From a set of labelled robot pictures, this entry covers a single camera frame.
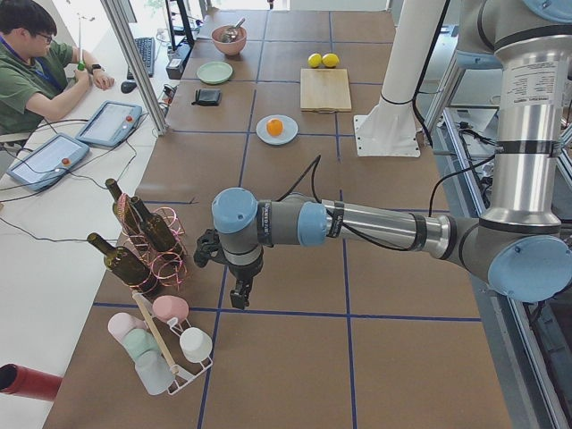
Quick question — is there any translucent grey cup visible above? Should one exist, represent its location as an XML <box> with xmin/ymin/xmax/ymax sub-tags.
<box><xmin>135</xmin><ymin>350</ymin><xmax>175</xmax><ymax>395</ymax></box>

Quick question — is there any red cylinder bottle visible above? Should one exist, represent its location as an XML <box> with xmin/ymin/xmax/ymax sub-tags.
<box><xmin>1</xmin><ymin>364</ymin><xmax>63</xmax><ymax>402</ymax></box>

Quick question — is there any light pink cup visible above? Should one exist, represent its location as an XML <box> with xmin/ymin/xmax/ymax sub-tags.
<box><xmin>107</xmin><ymin>312</ymin><xmax>147</xmax><ymax>343</ymax></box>

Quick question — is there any black computer mouse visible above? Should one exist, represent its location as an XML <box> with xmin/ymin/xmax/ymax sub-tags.
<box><xmin>120</xmin><ymin>80</ymin><xmax>137</xmax><ymax>94</ymax></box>

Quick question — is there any dark grey folded cloth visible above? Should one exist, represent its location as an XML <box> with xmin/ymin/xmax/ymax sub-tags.
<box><xmin>191</xmin><ymin>88</ymin><xmax>222</xmax><ymax>106</ymax></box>

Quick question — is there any pink bowl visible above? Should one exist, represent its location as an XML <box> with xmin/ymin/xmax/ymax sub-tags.
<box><xmin>211</xmin><ymin>25</ymin><xmax>247</xmax><ymax>56</ymax></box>

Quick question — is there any metal scoop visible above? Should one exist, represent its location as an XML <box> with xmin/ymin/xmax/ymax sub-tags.
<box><xmin>219</xmin><ymin>17</ymin><xmax>246</xmax><ymax>43</ymax></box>

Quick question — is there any white cup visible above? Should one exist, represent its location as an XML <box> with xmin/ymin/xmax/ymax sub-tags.
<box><xmin>180</xmin><ymin>327</ymin><xmax>213</xmax><ymax>363</ymax></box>

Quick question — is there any mint green cup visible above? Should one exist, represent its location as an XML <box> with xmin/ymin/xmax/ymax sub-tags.
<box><xmin>121</xmin><ymin>328</ymin><xmax>160</xmax><ymax>361</ymax></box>

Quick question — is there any orange fruit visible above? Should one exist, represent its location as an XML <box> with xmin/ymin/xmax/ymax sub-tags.
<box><xmin>265</xmin><ymin>117</ymin><xmax>284</xmax><ymax>137</ymax></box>

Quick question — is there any wooden cutting board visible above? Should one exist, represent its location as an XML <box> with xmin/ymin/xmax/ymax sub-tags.
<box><xmin>300</xmin><ymin>69</ymin><xmax>352</xmax><ymax>112</ymax></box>

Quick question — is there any aluminium frame post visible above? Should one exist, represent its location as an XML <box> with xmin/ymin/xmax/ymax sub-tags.
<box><xmin>101</xmin><ymin>0</ymin><xmax>168</xmax><ymax>136</ymax></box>

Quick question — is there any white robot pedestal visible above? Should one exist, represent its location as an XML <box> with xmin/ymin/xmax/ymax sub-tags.
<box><xmin>354</xmin><ymin>0</ymin><xmax>449</xmax><ymax>157</ymax></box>

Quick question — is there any yellow lemon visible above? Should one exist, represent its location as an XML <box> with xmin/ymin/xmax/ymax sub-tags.
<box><xmin>322</xmin><ymin>53</ymin><xmax>340</xmax><ymax>68</ymax></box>
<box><xmin>307</xmin><ymin>53</ymin><xmax>323</xmax><ymax>69</ymax></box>

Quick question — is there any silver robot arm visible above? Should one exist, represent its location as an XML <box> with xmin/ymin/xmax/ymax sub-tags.
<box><xmin>193</xmin><ymin>1</ymin><xmax>571</xmax><ymax>308</ymax></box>

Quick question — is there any black keyboard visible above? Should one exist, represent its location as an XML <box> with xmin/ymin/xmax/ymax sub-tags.
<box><xmin>134</xmin><ymin>37</ymin><xmax>156</xmax><ymax>77</ymax></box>

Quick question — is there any blue teach pendant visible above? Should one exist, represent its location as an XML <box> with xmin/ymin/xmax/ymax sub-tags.
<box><xmin>76</xmin><ymin>100</ymin><xmax>143</xmax><ymax>147</ymax></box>
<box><xmin>7</xmin><ymin>133</ymin><xmax>89</xmax><ymax>191</ymax></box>

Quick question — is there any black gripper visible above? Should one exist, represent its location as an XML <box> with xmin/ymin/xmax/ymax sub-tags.
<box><xmin>193</xmin><ymin>229</ymin><xmax>264</xmax><ymax>309</ymax></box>

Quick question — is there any light blue plate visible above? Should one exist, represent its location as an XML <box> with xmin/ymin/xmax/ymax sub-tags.
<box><xmin>256</xmin><ymin>114</ymin><xmax>299</xmax><ymax>146</ymax></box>

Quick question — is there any light green plate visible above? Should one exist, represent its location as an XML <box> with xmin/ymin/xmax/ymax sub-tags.
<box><xmin>197</xmin><ymin>62</ymin><xmax>233</xmax><ymax>85</ymax></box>

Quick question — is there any white wire cup rack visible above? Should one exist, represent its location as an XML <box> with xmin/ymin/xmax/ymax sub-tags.
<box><xmin>132</xmin><ymin>292</ymin><xmax>214</xmax><ymax>396</ymax></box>

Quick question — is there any copper wire bottle rack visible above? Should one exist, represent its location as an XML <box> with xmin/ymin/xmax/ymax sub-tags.
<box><xmin>113</xmin><ymin>193</ymin><xmax>189</xmax><ymax>290</ymax></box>

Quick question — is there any dark wine bottle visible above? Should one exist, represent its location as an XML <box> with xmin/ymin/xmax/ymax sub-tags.
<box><xmin>105</xmin><ymin>178</ymin><xmax>139</xmax><ymax>236</ymax></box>
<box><xmin>87</xmin><ymin>232</ymin><xmax>162</xmax><ymax>297</ymax></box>
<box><xmin>130</xmin><ymin>196</ymin><xmax>184</xmax><ymax>261</ymax></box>

